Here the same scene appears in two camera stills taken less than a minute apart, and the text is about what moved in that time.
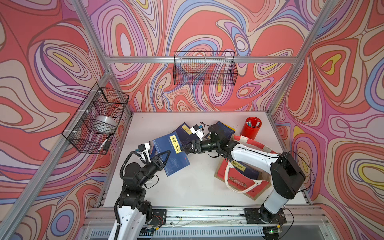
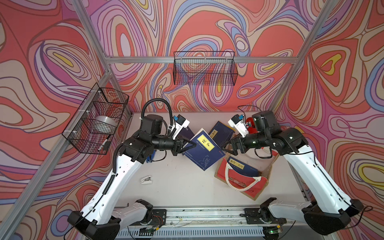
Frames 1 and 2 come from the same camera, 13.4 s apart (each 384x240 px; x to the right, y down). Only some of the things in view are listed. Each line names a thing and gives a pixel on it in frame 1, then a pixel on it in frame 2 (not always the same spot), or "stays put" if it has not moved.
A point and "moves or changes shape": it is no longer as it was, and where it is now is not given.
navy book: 185,134 moves or changes shape
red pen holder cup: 251,127 stays put
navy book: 227,131 stays put
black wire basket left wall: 91,129 stays put
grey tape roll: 104,124 stays put
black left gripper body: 157,166 -> 177,142
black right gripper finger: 188,150 -> 227,149
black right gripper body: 198,142 -> 241,142
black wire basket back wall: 206,68 stays put
